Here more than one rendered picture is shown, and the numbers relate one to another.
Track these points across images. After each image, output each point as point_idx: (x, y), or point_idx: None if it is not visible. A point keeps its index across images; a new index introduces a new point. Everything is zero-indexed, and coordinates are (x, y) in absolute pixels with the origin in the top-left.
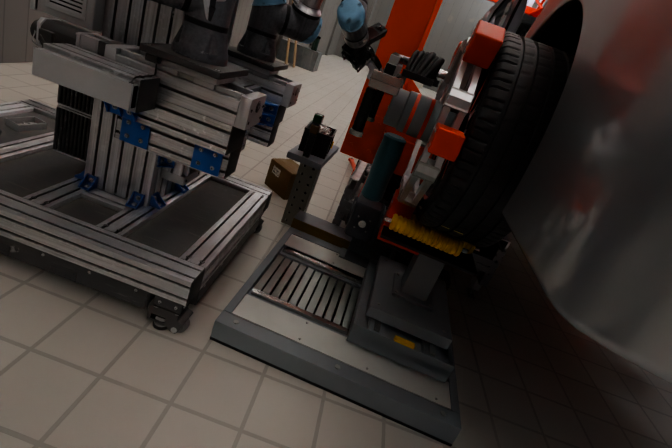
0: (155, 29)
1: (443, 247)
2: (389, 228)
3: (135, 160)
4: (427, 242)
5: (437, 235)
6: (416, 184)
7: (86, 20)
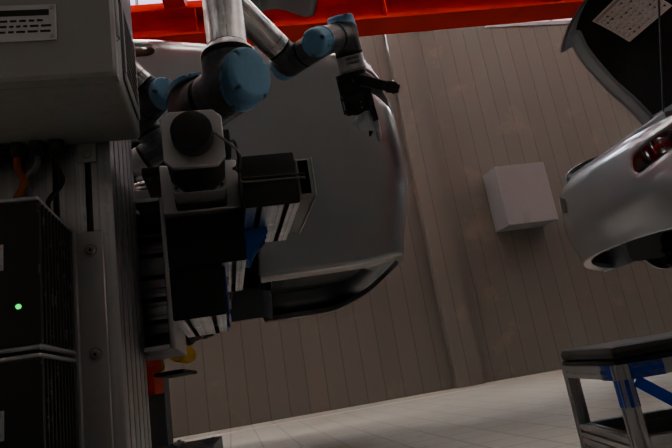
0: (125, 144)
1: (194, 354)
2: (184, 357)
3: (143, 399)
4: (191, 356)
5: (189, 346)
6: None
7: (137, 119)
